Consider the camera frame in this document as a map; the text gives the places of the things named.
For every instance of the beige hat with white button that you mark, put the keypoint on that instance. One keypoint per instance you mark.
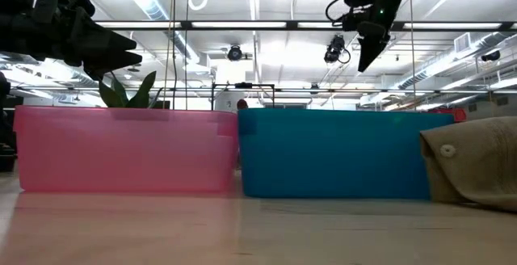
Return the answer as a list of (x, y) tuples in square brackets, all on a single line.
[(480, 164)]

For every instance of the green leafy plant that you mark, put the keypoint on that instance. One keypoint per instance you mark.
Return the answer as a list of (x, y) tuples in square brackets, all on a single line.
[(141, 93)]

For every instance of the black distant rig frame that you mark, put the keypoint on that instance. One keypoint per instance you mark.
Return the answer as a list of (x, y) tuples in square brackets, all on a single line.
[(243, 85)]

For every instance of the red bin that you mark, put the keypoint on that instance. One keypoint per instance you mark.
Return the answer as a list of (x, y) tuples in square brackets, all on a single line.
[(458, 114)]

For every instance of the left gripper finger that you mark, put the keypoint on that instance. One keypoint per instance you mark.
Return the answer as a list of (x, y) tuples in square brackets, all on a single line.
[(109, 39), (111, 63)]

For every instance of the pink translucent plastic bin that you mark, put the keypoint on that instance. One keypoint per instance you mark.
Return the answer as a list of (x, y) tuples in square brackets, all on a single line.
[(121, 152)]

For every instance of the blue plastic bin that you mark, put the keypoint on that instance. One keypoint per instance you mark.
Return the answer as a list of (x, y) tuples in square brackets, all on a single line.
[(331, 156)]

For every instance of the black ceiling camera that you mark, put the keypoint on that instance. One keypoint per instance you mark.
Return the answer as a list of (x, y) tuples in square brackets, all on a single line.
[(490, 56), (235, 53), (334, 51)]

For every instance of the black overhead frame bar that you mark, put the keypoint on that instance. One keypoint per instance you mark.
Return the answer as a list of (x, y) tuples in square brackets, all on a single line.
[(238, 25)]

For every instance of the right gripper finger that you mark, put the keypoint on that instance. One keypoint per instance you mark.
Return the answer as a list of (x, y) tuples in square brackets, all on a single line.
[(366, 47), (381, 40)]

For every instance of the person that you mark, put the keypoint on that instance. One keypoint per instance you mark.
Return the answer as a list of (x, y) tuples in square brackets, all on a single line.
[(242, 104)]

